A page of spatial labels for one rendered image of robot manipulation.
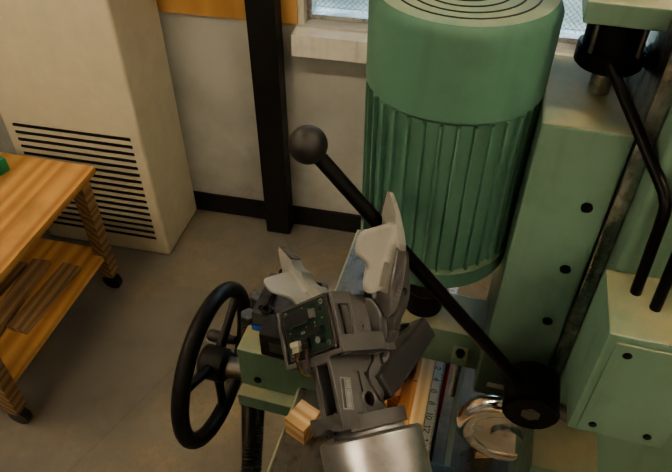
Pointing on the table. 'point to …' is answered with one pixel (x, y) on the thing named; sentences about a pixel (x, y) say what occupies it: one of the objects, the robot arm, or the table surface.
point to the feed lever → (531, 380)
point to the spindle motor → (455, 106)
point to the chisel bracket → (451, 331)
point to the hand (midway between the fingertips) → (336, 219)
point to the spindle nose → (422, 302)
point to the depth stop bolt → (457, 367)
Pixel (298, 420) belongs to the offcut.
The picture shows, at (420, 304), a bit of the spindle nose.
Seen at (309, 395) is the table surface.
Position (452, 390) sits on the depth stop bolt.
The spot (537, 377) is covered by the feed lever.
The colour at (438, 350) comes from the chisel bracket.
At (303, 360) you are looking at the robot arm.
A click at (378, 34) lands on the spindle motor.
